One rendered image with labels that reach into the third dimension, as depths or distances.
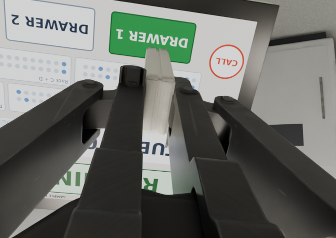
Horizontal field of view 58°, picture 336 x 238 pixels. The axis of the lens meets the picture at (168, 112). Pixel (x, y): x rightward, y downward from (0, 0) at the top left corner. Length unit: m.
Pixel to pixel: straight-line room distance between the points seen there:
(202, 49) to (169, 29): 0.04
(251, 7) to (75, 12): 0.19
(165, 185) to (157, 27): 0.21
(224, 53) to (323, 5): 1.75
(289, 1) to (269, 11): 1.64
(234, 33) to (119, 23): 0.13
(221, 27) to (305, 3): 1.70
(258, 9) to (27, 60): 0.26
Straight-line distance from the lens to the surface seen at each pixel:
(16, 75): 0.39
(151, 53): 0.19
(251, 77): 0.38
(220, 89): 0.37
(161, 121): 0.15
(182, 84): 0.17
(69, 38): 0.36
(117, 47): 0.35
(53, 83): 0.38
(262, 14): 0.37
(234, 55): 0.36
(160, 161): 0.41
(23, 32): 0.37
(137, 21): 0.34
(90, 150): 0.41
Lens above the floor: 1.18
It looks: 17 degrees down
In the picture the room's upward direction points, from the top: 175 degrees counter-clockwise
